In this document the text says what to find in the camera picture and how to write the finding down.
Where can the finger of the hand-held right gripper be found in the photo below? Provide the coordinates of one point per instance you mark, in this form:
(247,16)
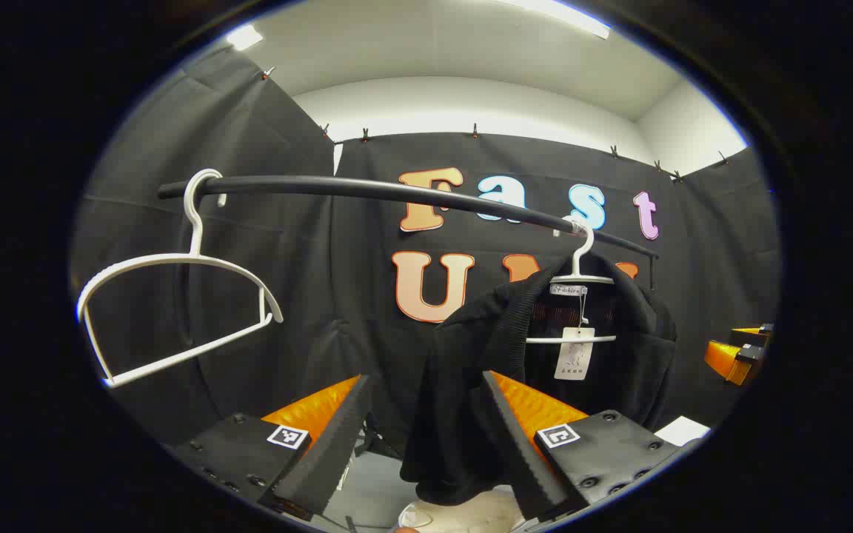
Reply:
(726,361)
(751,330)

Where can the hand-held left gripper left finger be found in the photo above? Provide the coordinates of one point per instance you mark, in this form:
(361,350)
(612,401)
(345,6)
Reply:
(338,444)

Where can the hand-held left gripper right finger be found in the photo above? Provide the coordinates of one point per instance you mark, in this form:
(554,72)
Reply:
(515,444)

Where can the white laundry hamper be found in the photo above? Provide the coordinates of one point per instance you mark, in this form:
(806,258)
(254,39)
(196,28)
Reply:
(463,514)

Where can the black knit garment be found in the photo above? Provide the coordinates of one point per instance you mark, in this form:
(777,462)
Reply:
(463,370)

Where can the white plastic hanger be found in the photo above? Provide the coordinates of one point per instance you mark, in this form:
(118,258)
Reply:
(582,280)
(175,259)

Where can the black metal clothes rack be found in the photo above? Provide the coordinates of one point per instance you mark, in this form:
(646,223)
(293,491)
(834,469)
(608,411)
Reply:
(323,183)

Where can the white paper sheet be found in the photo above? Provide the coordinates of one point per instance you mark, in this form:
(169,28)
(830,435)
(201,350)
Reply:
(682,431)

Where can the white paper hang tag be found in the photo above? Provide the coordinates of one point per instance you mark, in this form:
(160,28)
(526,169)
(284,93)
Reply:
(574,355)

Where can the black backdrop cloth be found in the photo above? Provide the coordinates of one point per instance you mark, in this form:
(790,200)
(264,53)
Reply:
(263,244)

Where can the row of small backdrop clips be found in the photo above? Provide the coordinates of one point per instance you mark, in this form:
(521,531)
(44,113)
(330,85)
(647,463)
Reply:
(474,132)

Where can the square ceiling light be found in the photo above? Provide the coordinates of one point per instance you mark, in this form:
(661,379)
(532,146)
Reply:
(243,36)

